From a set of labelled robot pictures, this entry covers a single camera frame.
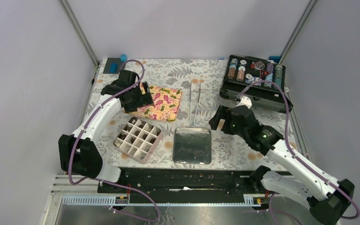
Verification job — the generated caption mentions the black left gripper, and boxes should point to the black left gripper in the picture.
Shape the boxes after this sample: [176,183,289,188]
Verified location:
[124,82,153,113]

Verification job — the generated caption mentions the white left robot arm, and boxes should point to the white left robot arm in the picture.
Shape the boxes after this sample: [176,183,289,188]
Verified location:
[58,69,153,193]

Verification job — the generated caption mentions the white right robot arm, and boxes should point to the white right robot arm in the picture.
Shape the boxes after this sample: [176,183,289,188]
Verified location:
[209,105,355,225]

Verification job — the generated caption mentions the pink divided chocolate box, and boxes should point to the pink divided chocolate box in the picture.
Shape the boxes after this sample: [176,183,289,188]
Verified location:
[113,116,163,164]

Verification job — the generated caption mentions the floral rectangular tray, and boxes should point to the floral rectangular tray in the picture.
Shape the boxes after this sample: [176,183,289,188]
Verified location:
[129,86,183,122]

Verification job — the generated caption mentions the blue lego brick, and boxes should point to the blue lego brick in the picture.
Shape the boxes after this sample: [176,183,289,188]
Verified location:
[108,62,118,74]
[120,54,128,63]

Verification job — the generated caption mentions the grey lego baseplate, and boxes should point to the grey lego baseplate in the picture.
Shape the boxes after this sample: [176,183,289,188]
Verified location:
[103,58,125,74]

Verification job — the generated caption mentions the black poker chip case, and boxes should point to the black poker chip case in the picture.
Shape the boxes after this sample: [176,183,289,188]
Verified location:
[219,55,293,113]

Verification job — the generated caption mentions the silver metal tin lid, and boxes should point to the silver metal tin lid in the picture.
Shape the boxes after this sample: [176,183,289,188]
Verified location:
[172,127,212,165]

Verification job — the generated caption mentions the blue block behind case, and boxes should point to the blue block behind case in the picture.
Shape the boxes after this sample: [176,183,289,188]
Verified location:
[268,56,281,63]

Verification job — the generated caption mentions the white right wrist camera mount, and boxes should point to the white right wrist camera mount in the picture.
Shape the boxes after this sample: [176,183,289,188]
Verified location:
[236,96,252,109]

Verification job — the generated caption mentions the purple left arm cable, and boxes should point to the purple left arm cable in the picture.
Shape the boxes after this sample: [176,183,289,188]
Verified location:
[67,60,161,223]

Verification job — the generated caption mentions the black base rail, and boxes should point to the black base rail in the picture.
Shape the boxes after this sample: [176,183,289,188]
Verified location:
[97,167,267,204]

